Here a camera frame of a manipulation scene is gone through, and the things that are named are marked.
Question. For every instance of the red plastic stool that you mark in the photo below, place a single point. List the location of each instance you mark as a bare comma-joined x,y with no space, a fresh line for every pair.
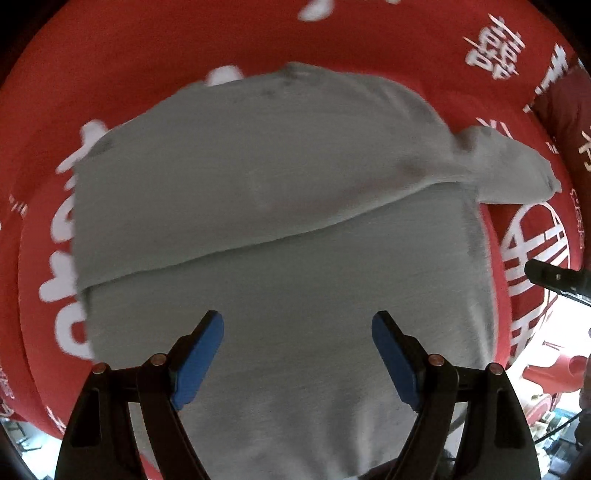
554,369

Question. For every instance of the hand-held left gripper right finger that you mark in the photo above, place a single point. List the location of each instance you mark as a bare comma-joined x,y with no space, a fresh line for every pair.
397,360

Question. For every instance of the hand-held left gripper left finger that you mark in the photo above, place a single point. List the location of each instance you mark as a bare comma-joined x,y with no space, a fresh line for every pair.
199,360

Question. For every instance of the grey towel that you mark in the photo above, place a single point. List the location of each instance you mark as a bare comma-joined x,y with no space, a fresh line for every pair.
277,184

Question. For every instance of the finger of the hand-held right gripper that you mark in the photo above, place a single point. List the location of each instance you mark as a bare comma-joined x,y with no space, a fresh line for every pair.
554,276

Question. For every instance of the dark red printed pillow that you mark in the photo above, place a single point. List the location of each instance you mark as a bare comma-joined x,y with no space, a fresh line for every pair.
570,115

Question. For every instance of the red printed blanket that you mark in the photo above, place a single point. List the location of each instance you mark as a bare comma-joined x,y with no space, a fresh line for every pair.
323,32

